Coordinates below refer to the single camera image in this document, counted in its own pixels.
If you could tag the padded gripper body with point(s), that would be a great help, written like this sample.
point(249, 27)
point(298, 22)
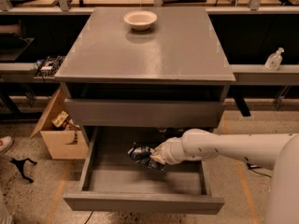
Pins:
point(170, 153)

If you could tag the blue chip bag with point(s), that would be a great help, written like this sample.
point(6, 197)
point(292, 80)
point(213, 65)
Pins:
point(143, 155)

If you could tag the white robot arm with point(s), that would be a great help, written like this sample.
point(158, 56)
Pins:
point(278, 152)

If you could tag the open grey middle drawer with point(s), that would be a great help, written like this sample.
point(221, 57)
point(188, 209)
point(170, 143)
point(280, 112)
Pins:
point(111, 181)

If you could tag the closed grey top drawer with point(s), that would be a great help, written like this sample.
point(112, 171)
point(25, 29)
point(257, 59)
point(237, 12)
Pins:
point(159, 114)

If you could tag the grey drawer cabinet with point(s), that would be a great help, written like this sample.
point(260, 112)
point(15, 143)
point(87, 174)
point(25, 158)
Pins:
point(179, 58)

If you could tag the cardboard box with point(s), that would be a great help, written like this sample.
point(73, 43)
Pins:
point(61, 142)

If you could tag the yellow item in box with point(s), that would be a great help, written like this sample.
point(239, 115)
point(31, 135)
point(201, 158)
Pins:
point(60, 119)

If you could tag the white paper bowl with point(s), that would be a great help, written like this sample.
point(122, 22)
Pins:
point(140, 20)

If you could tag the clear sanitizer pump bottle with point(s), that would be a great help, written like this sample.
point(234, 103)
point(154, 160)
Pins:
point(274, 60)

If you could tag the black patterned device on shelf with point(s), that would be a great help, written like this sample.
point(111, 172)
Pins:
point(49, 66)

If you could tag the black tripod stand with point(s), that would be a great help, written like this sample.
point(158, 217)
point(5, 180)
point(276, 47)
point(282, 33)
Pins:
point(20, 166)

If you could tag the white and red shoe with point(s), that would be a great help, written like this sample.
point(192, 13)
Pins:
point(6, 143)

